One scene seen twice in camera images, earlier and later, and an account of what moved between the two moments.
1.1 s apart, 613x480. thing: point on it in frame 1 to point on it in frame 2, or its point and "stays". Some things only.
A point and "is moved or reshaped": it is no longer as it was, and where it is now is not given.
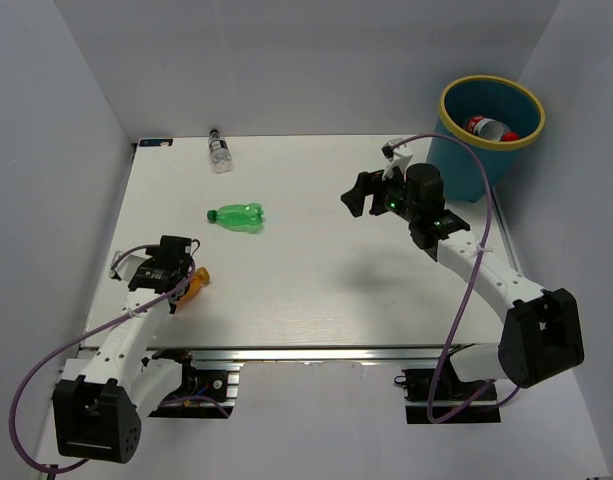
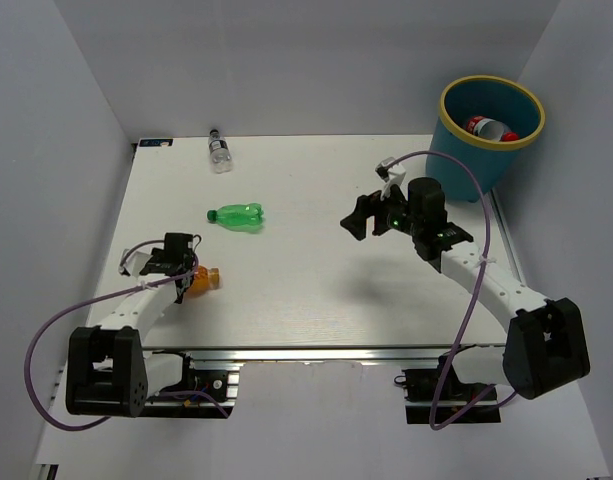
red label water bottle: x=491 y=129 stays
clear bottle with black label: x=221 y=157 stays
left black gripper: x=152 y=252 stays
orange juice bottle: x=201 y=278 is moved or reshaped
